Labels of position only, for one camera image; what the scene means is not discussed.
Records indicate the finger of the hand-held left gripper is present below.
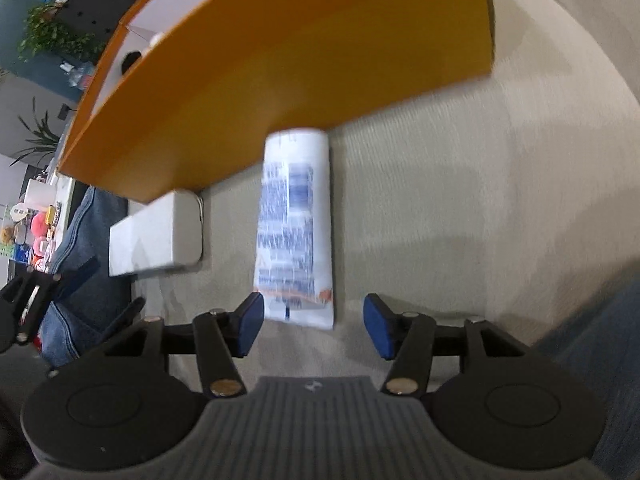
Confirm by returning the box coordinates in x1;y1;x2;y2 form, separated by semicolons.
47;297;147;380
0;270;63;354

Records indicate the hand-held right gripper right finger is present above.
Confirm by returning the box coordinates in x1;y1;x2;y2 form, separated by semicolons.
363;294;531;396

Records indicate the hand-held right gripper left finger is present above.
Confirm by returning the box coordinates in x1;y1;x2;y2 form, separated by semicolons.
90;291;265;397

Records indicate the white printed tube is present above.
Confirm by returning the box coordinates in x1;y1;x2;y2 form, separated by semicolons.
253;129;335;331

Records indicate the orange cardboard box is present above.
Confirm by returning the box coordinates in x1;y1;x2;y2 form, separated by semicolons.
57;0;497;205

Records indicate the person's denim-clad leg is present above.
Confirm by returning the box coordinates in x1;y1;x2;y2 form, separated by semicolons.
39;185;147;367
529;280;640;480

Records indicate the pink plush toy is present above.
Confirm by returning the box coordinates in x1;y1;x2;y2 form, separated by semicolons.
29;212;51;241

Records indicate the white flat box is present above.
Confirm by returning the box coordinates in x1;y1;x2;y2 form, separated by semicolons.
108;189;205;278

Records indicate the white table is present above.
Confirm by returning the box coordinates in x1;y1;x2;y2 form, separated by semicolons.
0;170;77;273

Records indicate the potted leafy plant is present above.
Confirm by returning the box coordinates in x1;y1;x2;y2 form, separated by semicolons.
9;97;65;167

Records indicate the water jug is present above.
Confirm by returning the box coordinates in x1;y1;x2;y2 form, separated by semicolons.
67;61;97;92

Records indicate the hanging green plant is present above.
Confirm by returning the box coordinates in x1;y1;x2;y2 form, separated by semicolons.
17;4;109;64

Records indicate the black wall screen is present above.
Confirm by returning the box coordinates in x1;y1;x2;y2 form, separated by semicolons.
54;0;142;37

